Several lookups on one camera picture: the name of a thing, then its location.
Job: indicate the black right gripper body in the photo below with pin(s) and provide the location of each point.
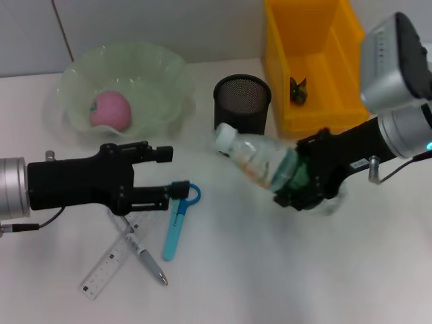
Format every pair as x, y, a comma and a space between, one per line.
357, 148

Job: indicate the blue scissors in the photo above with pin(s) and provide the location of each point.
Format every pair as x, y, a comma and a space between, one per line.
172, 243

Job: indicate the clear green-label water bottle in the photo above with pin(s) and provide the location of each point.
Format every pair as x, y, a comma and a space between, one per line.
256, 158

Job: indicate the translucent green fruit bowl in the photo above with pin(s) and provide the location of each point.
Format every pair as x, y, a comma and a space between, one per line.
148, 67

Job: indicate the grey clear ballpoint pen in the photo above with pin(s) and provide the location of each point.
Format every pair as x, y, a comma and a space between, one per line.
152, 266

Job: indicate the pink toy peach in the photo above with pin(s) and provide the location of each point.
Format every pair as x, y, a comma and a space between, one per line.
111, 111

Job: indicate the clear plastic ruler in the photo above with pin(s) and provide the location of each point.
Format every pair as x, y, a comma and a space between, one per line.
101, 273

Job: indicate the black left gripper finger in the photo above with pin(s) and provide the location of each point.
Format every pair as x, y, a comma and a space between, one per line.
163, 154
179, 189

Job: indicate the black mesh pen cup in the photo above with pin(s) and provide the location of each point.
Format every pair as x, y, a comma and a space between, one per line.
241, 114

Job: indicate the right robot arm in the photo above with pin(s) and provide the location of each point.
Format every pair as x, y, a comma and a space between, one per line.
405, 131

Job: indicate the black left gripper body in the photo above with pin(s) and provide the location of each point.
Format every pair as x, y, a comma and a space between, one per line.
74, 182

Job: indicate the silver gripper connector post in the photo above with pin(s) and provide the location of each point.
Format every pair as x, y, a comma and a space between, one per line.
50, 155
373, 168

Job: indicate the silver right gripper connector post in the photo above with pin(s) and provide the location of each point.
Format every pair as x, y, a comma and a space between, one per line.
373, 168

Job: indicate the yellow plastic bin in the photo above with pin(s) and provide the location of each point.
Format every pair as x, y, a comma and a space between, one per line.
303, 33

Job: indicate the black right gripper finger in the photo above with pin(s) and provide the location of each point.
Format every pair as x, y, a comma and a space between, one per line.
314, 143
303, 199

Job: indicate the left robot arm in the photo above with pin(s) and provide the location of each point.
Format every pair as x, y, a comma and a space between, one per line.
11, 185

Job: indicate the green plastic wrapper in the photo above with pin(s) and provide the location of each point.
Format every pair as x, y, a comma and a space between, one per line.
298, 91

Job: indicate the silver left gripper connector post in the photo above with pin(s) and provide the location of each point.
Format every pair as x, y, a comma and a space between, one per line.
50, 155

